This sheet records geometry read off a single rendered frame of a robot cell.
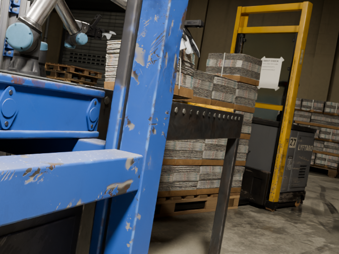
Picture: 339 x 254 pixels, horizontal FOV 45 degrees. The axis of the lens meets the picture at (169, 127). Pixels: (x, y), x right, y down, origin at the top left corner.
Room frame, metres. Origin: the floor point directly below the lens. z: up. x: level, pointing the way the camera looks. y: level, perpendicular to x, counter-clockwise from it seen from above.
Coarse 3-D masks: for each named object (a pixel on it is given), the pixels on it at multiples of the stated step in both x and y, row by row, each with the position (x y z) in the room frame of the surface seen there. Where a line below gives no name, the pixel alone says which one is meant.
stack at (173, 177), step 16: (176, 144) 2.84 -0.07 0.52; (192, 144) 2.95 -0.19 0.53; (208, 144) 3.10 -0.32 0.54; (224, 144) 3.23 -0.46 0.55; (160, 176) 2.78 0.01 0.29; (176, 176) 2.87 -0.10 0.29; (192, 176) 3.00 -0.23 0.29; (208, 176) 3.13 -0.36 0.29; (160, 208) 2.80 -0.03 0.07; (208, 208) 3.18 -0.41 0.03
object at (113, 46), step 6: (108, 42) 1.82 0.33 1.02; (114, 42) 1.81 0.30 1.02; (120, 42) 1.80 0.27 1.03; (108, 48) 1.82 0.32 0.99; (114, 48) 1.81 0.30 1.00; (108, 54) 1.83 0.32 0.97; (114, 54) 1.81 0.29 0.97; (108, 60) 1.82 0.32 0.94; (114, 60) 1.81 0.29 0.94; (108, 66) 1.82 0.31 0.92; (114, 66) 1.81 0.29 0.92; (108, 72) 1.82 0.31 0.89; (114, 72) 1.81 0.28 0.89; (108, 78) 1.82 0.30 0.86; (114, 78) 1.81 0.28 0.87
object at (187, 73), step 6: (186, 54) 1.95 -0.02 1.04; (192, 54) 2.02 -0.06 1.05; (186, 60) 1.94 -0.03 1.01; (192, 60) 2.02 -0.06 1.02; (186, 66) 1.96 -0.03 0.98; (192, 66) 2.03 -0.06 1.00; (186, 72) 1.96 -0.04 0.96; (192, 72) 2.03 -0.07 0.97; (186, 78) 1.97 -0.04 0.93; (192, 78) 2.05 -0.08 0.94; (186, 84) 1.98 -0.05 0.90; (180, 96) 1.92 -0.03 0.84
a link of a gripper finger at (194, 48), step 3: (192, 39) 1.91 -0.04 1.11; (192, 42) 1.90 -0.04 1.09; (192, 45) 1.91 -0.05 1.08; (195, 45) 1.91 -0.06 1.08; (192, 48) 1.92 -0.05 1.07; (195, 48) 1.91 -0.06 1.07; (186, 51) 1.94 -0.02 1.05; (192, 51) 1.93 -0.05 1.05; (195, 51) 1.91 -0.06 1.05; (198, 51) 1.91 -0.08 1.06; (198, 54) 1.91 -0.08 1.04; (198, 57) 1.92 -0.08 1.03
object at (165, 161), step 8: (168, 160) 2.80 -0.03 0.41; (176, 160) 2.85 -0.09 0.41; (184, 160) 2.91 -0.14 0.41; (192, 160) 2.97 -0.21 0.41; (200, 160) 3.04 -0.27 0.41; (208, 160) 3.11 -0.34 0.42; (216, 160) 3.18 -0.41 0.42; (160, 192) 2.78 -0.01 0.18; (168, 192) 2.84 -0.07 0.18; (176, 192) 2.89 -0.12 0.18; (184, 192) 2.95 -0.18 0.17; (192, 192) 3.02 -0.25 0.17; (200, 192) 3.09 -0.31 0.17; (208, 192) 3.16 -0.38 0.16; (216, 192) 3.23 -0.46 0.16
